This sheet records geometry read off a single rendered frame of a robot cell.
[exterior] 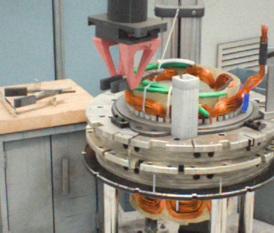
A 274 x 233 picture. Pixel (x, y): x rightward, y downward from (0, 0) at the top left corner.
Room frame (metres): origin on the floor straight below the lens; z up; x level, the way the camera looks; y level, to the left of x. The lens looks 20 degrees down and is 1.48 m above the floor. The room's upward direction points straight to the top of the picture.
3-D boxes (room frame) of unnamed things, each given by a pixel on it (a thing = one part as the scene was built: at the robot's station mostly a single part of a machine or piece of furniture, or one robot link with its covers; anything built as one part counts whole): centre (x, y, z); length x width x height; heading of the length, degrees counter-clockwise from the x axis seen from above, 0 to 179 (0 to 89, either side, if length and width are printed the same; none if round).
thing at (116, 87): (0.99, 0.02, 1.17); 0.04 x 0.01 x 0.02; 138
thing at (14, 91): (1.22, 0.22, 1.09); 0.04 x 0.01 x 0.02; 99
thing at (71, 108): (1.25, 0.19, 1.05); 0.20 x 0.19 x 0.02; 114
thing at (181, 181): (1.11, -0.07, 1.05); 0.29 x 0.29 x 0.06
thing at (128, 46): (1.01, 0.02, 1.21); 0.07 x 0.07 x 0.09; 47
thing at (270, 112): (1.07, -0.20, 1.15); 0.03 x 0.02 x 0.12; 112
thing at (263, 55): (1.05, -0.19, 1.21); 0.04 x 0.04 x 0.03; 30
